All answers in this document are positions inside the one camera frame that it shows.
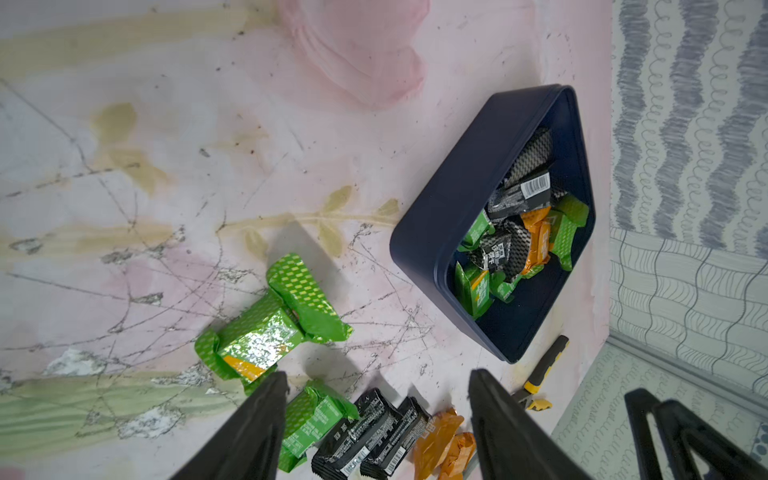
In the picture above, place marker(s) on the green cookie packet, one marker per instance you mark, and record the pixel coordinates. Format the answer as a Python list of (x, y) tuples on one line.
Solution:
[(309, 417), (294, 310)]

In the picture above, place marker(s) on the black cookie packet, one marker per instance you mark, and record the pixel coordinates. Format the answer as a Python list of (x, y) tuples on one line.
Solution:
[(350, 442), (389, 454)]

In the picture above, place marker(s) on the yellow black pliers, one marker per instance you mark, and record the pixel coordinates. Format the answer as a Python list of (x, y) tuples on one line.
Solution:
[(526, 396)]

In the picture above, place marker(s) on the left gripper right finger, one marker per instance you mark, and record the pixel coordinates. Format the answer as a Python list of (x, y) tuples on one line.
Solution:
[(510, 444)]

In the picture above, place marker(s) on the dark blue storage box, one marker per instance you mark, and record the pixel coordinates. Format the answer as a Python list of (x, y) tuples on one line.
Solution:
[(424, 243)]

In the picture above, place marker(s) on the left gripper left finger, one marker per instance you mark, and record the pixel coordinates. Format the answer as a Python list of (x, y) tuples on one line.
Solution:
[(248, 444)]

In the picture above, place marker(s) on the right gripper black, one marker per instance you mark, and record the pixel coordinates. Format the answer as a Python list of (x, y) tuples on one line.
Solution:
[(693, 448)]

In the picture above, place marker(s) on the orange cookie packet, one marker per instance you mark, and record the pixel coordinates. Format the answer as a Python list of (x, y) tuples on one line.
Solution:
[(457, 457), (431, 448)]

